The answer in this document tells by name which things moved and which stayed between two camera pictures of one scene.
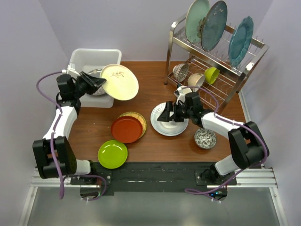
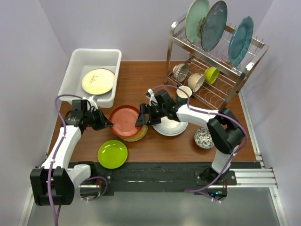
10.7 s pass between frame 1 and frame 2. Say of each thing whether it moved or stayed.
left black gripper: moved
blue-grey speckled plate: stayed
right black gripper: moved
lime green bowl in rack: stayed
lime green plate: stayed
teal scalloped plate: stayed
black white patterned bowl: stayed
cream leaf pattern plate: moved
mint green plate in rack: stayed
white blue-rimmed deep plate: stayed
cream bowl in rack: stayed
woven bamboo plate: moved
